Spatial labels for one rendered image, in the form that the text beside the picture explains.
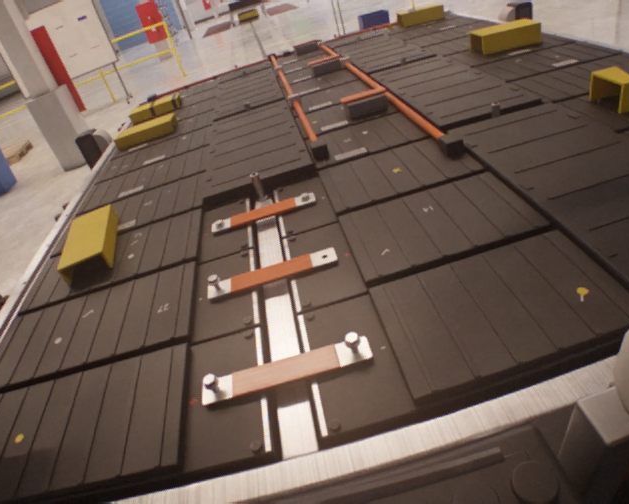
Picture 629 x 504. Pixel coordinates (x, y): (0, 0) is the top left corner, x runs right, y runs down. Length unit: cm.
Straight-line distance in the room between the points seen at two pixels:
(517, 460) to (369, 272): 28
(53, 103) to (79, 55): 317
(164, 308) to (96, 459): 18
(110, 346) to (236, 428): 19
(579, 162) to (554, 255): 18
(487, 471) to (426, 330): 20
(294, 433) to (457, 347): 15
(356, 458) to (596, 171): 42
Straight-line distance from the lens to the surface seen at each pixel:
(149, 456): 38
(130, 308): 53
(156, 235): 66
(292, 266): 48
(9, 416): 52
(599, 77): 77
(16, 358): 60
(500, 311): 39
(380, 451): 33
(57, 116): 554
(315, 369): 37
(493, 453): 19
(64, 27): 859
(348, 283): 44
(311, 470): 33
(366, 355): 37
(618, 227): 48
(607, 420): 21
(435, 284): 41
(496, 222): 48
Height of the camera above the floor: 128
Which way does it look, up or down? 36 degrees down
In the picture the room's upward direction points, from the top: 18 degrees counter-clockwise
